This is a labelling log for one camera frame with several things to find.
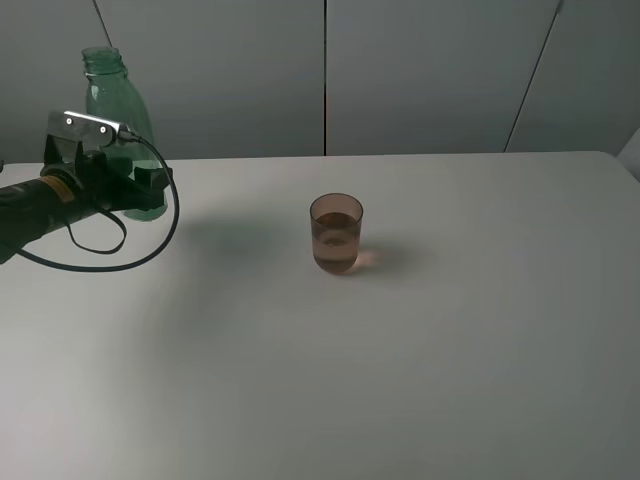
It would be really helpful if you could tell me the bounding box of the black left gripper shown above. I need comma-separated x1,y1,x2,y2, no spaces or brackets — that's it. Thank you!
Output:
41,134,173,211

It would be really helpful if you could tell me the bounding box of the green transparent plastic bottle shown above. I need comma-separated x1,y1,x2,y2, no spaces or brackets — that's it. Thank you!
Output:
80,45,167,222

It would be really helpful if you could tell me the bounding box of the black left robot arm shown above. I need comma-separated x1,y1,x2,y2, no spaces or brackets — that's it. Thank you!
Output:
1,133,181,273

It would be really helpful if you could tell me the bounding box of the pink translucent plastic cup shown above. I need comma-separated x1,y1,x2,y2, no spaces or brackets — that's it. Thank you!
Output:
309,193,364,274

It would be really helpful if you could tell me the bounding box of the thin black looped cable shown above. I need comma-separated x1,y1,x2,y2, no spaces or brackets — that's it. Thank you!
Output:
65,209,127,255

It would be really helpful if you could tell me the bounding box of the black camera cable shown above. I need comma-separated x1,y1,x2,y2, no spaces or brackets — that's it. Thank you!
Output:
16,128,181,273

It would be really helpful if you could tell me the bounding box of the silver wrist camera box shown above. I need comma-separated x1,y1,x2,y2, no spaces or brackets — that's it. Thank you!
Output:
47,111,131,147

